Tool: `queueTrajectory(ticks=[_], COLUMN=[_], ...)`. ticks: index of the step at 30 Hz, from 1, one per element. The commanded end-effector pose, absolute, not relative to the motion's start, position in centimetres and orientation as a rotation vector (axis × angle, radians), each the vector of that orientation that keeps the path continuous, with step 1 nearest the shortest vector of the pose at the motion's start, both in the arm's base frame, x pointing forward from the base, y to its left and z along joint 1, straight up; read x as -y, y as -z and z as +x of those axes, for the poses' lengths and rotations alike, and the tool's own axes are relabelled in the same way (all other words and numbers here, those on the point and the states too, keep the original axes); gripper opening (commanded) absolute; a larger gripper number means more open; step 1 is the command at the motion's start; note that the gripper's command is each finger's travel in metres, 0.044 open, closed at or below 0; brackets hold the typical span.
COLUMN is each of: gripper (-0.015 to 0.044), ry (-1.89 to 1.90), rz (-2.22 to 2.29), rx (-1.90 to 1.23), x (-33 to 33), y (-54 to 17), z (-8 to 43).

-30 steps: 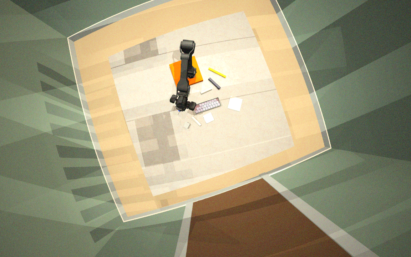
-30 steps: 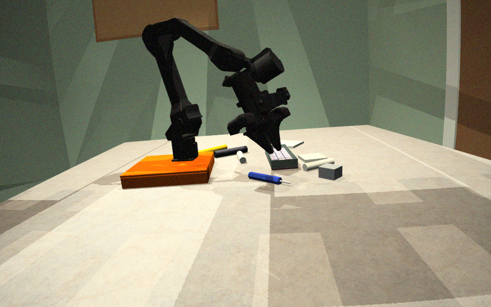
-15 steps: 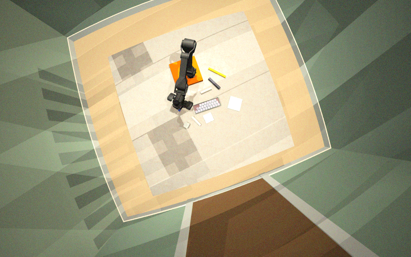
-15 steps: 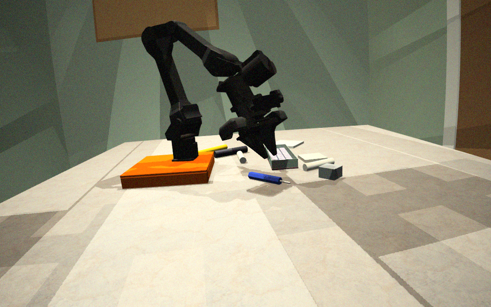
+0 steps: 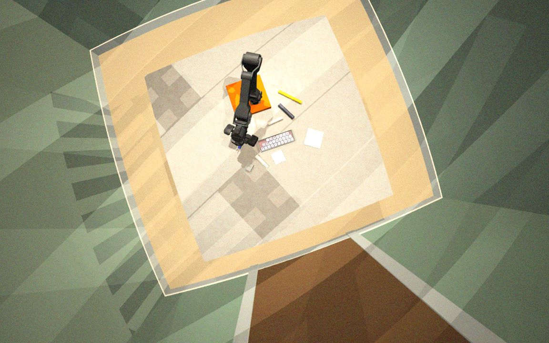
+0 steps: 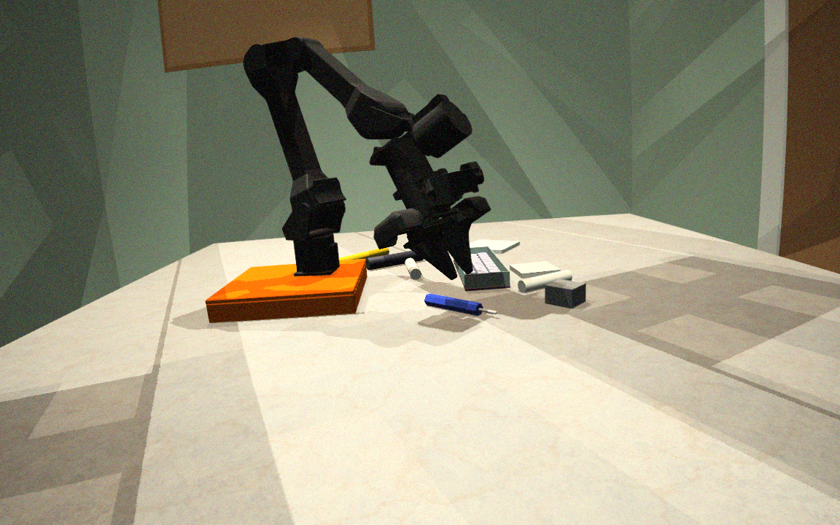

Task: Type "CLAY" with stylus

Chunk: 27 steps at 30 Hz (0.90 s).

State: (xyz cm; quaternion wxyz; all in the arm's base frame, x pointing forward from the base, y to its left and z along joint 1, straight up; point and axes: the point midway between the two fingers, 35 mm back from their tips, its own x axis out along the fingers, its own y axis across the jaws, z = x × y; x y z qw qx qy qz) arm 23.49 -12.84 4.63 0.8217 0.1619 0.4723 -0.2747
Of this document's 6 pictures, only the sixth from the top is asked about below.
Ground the blue stylus with grey tip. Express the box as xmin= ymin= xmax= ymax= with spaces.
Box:
xmin=424 ymin=294 xmax=497 ymax=316

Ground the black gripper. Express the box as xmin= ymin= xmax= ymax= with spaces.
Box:
xmin=373 ymin=166 xmax=491 ymax=280

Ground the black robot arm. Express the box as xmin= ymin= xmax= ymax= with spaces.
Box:
xmin=243 ymin=36 xmax=484 ymax=276

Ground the white cylinder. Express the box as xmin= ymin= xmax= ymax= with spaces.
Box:
xmin=518 ymin=270 xmax=572 ymax=293
xmin=405 ymin=258 xmax=421 ymax=280

